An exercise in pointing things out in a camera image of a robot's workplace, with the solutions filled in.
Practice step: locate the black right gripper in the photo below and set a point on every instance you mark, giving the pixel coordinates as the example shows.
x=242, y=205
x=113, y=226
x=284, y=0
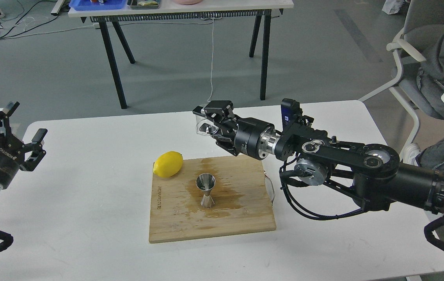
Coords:
x=254, y=137

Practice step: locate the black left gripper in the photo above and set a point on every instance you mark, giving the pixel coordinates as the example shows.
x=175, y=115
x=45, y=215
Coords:
x=13, y=154

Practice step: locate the clear glass beaker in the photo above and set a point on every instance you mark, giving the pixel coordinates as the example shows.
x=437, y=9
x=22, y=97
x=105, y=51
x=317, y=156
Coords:
x=204, y=126

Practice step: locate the steel jigger measuring cup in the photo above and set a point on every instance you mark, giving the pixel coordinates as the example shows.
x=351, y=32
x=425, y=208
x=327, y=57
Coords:
x=206, y=182

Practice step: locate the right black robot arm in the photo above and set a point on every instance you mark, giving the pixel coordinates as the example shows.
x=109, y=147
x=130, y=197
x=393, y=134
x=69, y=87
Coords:
x=371, y=174

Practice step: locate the yellow lemon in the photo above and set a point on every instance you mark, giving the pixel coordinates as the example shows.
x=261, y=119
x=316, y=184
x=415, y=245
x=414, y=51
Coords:
x=168, y=164

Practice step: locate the bamboo cutting board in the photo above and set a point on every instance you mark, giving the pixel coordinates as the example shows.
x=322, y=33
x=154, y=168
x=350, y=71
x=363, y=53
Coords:
x=242, y=204

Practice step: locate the background white trestle table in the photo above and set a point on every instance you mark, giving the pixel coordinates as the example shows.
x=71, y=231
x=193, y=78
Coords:
x=171, y=12

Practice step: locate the pink round plate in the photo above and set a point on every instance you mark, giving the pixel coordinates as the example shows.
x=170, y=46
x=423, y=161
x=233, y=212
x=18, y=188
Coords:
x=187, y=2

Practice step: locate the blue plastic tray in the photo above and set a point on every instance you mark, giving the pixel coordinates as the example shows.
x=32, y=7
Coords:
x=96, y=5

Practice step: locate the grey tray with items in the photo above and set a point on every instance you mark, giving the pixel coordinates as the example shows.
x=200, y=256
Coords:
x=143, y=4

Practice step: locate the white office chair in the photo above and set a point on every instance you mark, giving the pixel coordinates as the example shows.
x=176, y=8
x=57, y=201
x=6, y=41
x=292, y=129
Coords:
x=424, y=25

